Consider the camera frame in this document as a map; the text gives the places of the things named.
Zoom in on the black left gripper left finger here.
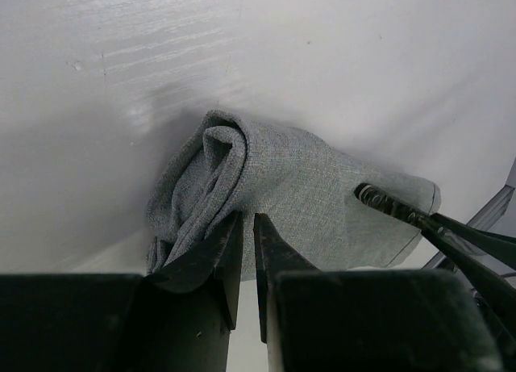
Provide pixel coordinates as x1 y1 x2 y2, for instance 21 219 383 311
1 212 243 371

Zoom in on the grey cloth napkin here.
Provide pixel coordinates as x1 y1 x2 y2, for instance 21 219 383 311
147 111 441 280

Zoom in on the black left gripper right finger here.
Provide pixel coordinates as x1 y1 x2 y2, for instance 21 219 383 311
253 214 504 371

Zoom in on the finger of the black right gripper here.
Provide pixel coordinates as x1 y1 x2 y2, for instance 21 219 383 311
421 220 515 360
430 213 515 259

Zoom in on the aluminium rail frame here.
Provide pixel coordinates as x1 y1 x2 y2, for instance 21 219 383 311
422 157 516 272

